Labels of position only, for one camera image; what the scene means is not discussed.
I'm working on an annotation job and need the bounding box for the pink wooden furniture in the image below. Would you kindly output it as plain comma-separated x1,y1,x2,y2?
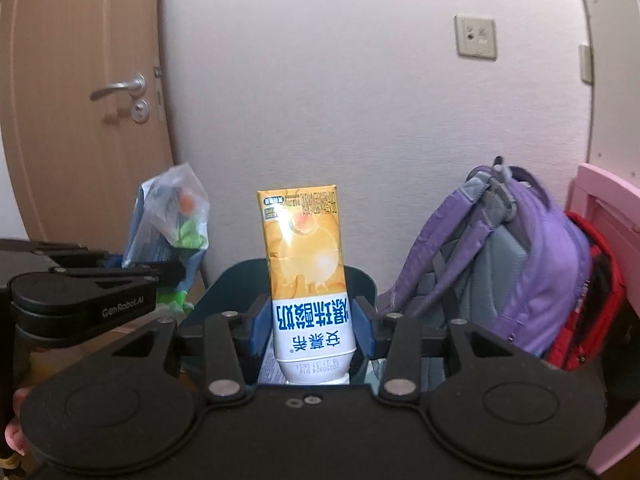
564,162,640,480

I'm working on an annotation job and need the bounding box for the dark teal trash bin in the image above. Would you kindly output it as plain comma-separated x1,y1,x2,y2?
192,258,379,387

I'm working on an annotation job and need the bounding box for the wooden door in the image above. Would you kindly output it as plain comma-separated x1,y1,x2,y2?
0,0,177,257

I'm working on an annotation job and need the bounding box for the beige wall switch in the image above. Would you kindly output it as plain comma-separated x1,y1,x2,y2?
578,43,594,84

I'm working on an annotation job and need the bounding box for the purple backpack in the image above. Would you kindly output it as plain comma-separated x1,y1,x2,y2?
375,156,594,372

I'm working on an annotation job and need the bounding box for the yellow and white yogurt bottle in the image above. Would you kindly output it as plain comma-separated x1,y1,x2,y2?
257,185,359,387

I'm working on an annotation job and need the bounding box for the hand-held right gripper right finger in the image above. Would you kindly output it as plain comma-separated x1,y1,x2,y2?
352,296,532,402

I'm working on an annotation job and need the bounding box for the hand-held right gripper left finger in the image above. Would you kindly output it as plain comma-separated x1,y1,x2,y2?
107,294,275,402

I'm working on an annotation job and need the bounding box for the beige wall socket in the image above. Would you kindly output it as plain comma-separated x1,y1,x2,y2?
453,13,497,59

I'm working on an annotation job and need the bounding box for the clear and blue plastic bag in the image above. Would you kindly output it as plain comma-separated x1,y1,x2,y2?
122,162,210,314

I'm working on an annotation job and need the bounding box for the person's left hand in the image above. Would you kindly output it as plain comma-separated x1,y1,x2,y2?
5,388,27,457

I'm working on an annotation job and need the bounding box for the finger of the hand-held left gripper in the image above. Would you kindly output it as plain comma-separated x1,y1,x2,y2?
0,238,109,268
49,259,187,292

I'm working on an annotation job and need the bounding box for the silver door handle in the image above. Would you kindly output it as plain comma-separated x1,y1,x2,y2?
90,73,147,102

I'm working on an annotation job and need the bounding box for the red bag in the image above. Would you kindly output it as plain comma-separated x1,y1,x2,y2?
544,211,626,372

